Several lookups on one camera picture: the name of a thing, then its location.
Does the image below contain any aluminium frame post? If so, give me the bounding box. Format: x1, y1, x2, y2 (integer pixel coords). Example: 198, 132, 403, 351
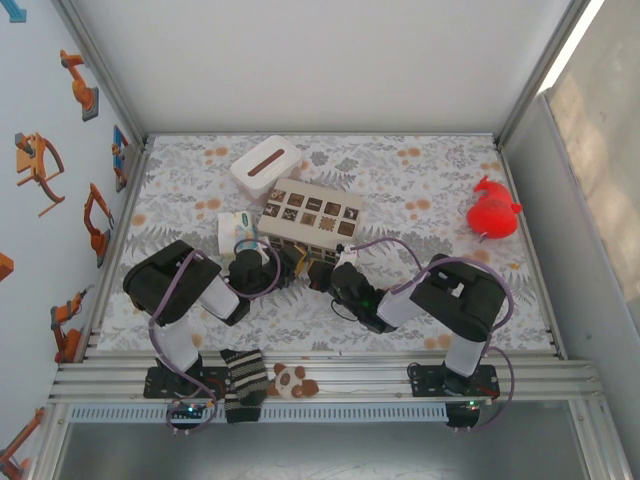
49, 0, 151, 146
494, 0, 594, 146

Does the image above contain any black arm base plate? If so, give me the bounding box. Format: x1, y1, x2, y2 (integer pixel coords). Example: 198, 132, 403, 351
407, 362, 501, 401
143, 365, 231, 401

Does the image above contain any beige box with picture tiles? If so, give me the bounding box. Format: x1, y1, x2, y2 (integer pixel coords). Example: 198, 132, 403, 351
256, 178, 365, 266

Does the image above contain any brown white panda plush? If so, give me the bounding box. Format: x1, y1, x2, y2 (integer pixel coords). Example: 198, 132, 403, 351
267, 363, 321, 400

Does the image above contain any white slotted cable tray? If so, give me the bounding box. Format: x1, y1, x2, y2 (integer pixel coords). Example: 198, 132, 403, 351
67, 403, 449, 425

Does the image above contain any blue orange machine wall sticker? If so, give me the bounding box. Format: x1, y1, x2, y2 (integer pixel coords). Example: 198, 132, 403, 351
110, 124, 133, 194

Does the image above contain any red plush toy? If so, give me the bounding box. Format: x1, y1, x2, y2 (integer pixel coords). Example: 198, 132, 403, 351
467, 175, 524, 242

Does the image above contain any floral patterned table mat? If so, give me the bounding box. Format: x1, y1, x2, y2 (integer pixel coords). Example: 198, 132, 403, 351
97, 133, 554, 354

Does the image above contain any black white striped sock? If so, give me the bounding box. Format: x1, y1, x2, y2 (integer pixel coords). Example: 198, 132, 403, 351
219, 348, 269, 425

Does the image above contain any green white tissue pack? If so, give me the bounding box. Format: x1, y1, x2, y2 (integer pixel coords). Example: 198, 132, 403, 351
217, 210, 269, 259

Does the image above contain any aluminium front rail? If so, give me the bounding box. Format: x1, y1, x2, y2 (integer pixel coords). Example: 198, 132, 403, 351
47, 349, 601, 407

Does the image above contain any white lidded tissue container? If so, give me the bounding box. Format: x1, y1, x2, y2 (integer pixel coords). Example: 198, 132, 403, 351
229, 134, 304, 204

